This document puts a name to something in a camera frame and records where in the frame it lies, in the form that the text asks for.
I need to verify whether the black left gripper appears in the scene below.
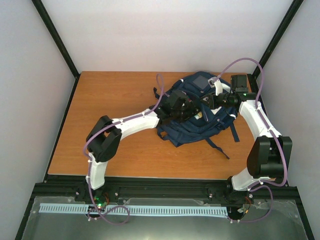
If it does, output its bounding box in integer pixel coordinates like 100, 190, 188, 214
171, 101, 201, 124

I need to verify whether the navy blue student backpack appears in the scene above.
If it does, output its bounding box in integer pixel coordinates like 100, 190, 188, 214
156, 71, 240, 159

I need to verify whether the white glue stick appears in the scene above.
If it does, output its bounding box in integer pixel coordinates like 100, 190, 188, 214
194, 112, 203, 120

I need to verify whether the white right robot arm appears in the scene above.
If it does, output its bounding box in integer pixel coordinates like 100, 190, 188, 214
201, 75, 293, 192

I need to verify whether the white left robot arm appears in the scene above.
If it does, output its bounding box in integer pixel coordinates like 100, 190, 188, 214
83, 90, 200, 202

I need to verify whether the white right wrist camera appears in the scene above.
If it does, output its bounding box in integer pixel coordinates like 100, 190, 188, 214
207, 75, 223, 96

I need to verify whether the black right corner frame post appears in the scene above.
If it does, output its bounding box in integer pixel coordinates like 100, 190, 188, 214
259, 0, 304, 68

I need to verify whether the black corner frame post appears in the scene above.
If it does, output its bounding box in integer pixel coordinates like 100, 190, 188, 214
259, 0, 304, 68
30, 0, 81, 78

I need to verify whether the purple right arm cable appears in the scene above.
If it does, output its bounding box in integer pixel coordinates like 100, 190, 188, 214
214, 57, 289, 224

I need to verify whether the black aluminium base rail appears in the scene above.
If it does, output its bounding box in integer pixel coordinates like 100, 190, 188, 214
31, 175, 300, 206

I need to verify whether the light blue slotted cable duct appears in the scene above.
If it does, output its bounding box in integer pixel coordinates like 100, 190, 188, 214
38, 203, 228, 218

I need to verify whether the black left corner frame post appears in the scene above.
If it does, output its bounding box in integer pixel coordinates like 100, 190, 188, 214
30, 0, 81, 78

